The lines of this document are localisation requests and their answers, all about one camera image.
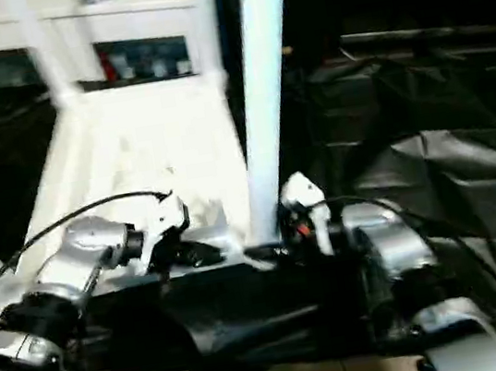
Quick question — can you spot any white plastic table top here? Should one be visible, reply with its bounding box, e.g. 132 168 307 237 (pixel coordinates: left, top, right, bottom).
0 63 287 321

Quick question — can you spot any black work mat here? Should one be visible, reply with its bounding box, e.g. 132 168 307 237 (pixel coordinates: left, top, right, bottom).
0 12 496 371

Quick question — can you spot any white glass-door sideboard cabinet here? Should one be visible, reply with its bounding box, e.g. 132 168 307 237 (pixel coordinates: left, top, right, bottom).
0 0 209 105

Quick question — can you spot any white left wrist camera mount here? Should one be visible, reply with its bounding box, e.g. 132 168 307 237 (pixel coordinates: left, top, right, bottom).
130 187 199 275

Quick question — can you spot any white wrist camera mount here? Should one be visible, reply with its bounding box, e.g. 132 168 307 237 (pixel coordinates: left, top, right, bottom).
130 187 199 275
276 168 337 262

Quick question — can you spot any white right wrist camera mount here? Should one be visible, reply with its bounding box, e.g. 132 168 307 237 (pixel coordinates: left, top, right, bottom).
276 168 337 262

